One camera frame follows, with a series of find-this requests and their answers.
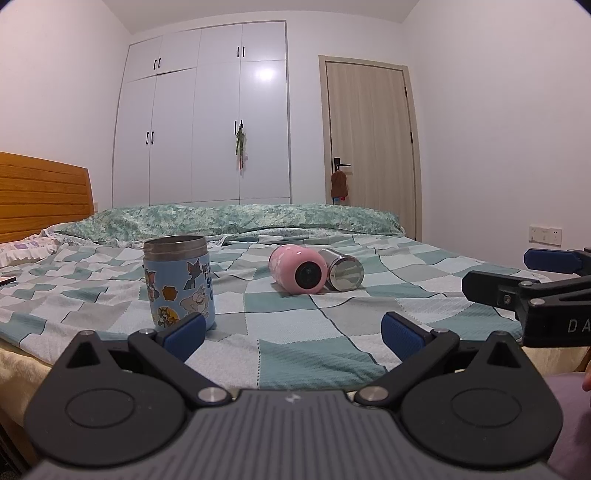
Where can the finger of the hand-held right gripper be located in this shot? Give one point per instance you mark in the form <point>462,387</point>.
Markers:
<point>551,260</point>
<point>491,288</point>

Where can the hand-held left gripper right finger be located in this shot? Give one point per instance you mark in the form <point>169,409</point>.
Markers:
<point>402,335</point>

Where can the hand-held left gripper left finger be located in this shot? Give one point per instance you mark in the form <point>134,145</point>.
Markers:
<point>183,335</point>

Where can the stainless steel cup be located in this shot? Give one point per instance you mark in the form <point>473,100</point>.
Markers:
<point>346,272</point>

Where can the pink bottle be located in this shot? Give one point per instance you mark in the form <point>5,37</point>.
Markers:
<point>288,267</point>

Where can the blue cartoon print cup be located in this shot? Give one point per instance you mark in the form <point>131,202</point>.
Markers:
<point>180,286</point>

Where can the purple clothing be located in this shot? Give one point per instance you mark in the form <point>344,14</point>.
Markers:
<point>570,415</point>

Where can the checked green bedsheet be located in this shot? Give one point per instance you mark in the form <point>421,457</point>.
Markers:
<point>300,332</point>

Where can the green floral pillow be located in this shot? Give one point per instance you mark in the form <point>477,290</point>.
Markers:
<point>231,219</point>

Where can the brown plush toy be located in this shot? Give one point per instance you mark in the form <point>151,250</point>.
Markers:
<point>339,184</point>

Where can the yellow mattress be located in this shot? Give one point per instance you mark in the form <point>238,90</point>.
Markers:
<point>23,383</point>

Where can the white floral pillow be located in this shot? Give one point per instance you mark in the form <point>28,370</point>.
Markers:
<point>23,249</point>

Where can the dark phone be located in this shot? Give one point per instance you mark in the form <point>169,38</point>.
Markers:
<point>6,280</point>

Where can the beige wooden door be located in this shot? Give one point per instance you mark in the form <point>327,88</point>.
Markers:
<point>369,138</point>

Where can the wooden headboard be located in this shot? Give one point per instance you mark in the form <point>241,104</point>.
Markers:
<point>41,198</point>

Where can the green hanging ornament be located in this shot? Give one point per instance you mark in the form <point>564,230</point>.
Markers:
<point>240,145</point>

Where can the white wardrobe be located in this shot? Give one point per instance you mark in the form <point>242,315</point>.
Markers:
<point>203,115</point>

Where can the white wall socket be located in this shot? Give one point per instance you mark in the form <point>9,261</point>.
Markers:
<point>545,234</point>

